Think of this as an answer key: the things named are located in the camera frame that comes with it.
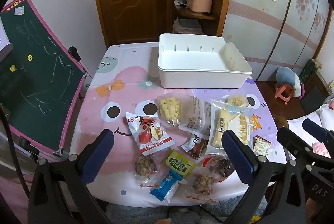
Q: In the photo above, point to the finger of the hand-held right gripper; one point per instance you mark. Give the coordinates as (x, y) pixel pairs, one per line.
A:
(289, 138)
(314, 128)

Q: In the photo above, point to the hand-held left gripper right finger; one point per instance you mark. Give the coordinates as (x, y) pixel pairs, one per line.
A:
(238, 153)

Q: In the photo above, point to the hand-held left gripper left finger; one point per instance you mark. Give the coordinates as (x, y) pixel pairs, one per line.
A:
(100, 156)

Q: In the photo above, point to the red dates packet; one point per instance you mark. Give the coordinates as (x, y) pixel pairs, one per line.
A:
(219, 166)

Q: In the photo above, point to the white yellow biscuit packet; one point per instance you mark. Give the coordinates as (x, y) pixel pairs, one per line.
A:
(262, 147)

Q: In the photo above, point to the long sandwich bread packet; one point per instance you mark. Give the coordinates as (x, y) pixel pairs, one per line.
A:
(224, 125)

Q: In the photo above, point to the small orange snack packet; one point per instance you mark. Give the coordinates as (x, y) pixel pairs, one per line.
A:
(255, 122)

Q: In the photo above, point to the brown chocolate pie packet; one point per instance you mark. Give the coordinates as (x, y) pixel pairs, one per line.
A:
(194, 147)

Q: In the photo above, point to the clear nut cluster packet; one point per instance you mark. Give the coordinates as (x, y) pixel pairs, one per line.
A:
(202, 185)
(144, 168)

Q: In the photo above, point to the small puffed rice cake packet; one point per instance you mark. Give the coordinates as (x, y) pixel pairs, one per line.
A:
(237, 100)

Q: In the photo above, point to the red apple chips packet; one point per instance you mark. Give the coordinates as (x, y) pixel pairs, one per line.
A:
(148, 132)

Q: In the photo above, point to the clear packet with printed back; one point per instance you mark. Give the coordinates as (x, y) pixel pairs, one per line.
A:
(195, 114)

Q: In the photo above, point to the green pastry packet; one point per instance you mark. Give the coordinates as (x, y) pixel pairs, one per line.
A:
(180, 162)

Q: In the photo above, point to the blue white snack packet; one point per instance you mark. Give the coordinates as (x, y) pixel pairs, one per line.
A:
(167, 185)

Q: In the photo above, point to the white plastic storage bin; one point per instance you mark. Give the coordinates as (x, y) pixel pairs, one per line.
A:
(198, 62)

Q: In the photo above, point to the white bedding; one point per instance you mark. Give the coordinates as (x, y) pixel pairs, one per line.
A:
(300, 122)

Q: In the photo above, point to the dark cabinet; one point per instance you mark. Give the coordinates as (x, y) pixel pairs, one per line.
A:
(313, 88)

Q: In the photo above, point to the pink plastic stool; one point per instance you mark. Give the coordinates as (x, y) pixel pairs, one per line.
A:
(283, 91)

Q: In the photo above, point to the blue cushion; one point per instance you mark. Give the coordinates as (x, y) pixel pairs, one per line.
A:
(285, 76)

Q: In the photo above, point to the cartoon printed tablecloth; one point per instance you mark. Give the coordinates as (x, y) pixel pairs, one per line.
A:
(114, 88)

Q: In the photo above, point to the floral wardrobe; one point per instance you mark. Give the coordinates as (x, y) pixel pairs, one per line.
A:
(274, 31)

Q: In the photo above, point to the black easel knob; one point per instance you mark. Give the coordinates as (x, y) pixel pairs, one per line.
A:
(74, 51)

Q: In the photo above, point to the yellow smiley magnet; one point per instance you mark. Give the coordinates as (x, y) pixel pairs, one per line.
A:
(30, 57)
(12, 67)

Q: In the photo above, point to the folded cloth stack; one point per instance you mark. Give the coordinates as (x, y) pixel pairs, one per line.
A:
(188, 26)

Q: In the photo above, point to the green chalkboard with pink frame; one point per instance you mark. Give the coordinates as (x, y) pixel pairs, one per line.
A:
(39, 83)

